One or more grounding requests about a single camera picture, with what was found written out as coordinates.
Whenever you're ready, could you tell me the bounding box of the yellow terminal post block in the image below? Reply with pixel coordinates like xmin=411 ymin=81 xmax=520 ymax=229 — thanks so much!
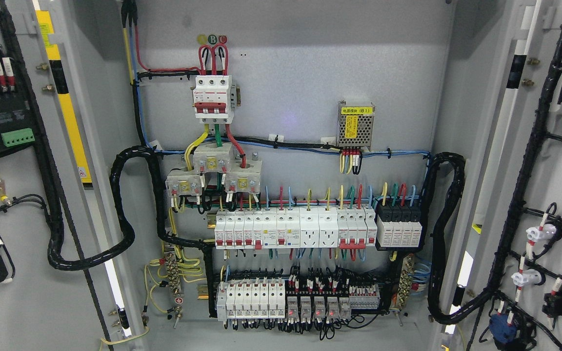
xmin=0 ymin=177 xmax=12 ymax=205

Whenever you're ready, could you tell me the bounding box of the white DIN breaker row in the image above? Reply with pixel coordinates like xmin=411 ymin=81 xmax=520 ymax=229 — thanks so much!
xmin=214 ymin=205 xmax=377 ymax=250

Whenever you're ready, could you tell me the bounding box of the right brass ground bar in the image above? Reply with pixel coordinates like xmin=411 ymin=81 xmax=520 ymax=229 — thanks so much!
xmin=393 ymin=254 xmax=414 ymax=312

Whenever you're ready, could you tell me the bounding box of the grey current transformer left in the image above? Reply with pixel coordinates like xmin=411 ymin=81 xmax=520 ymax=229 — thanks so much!
xmin=165 ymin=169 xmax=203 ymax=197

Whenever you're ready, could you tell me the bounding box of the right black cable conduit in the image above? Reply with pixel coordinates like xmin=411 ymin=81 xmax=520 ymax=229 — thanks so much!
xmin=421 ymin=152 xmax=494 ymax=326

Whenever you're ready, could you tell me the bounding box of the grey cabinet door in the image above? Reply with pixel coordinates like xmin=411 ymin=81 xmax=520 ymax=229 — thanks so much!
xmin=463 ymin=0 xmax=562 ymax=351
xmin=0 ymin=0 xmax=143 ymax=351

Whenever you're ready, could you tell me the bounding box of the black cable conduit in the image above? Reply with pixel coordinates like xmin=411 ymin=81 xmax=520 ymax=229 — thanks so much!
xmin=47 ymin=145 xmax=216 ymax=272
xmin=421 ymin=152 xmax=494 ymax=326

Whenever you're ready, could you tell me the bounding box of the black surge protector module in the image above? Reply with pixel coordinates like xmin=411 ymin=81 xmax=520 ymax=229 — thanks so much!
xmin=376 ymin=202 xmax=424 ymax=253

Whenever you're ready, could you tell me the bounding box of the metal mesh power supply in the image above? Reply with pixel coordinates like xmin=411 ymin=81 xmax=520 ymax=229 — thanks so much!
xmin=336 ymin=100 xmax=375 ymax=150

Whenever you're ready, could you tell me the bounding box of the left black cable conduit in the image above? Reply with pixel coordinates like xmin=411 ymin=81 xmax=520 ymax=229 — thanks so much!
xmin=47 ymin=145 xmax=216 ymax=272

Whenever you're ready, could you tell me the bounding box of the lower relay and breaker row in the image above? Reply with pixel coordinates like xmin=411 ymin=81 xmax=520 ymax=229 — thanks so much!
xmin=216 ymin=265 xmax=389 ymax=331

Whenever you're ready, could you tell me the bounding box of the grey current transformer middle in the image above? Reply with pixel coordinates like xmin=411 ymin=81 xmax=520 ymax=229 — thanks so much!
xmin=192 ymin=142 xmax=236 ymax=174

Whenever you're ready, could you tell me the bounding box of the left brass ground bar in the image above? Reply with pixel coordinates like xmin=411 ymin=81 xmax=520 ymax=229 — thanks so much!
xmin=163 ymin=251 xmax=183 ymax=297

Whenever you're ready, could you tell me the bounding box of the red white main breaker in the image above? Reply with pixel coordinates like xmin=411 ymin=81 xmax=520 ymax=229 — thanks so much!
xmin=193 ymin=75 xmax=237 ymax=124

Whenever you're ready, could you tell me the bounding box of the brass ground bar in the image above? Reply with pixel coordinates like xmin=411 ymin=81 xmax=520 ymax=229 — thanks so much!
xmin=393 ymin=254 xmax=414 ymax=312
xmin=163 ymin=251 xmax=183 ymax=297

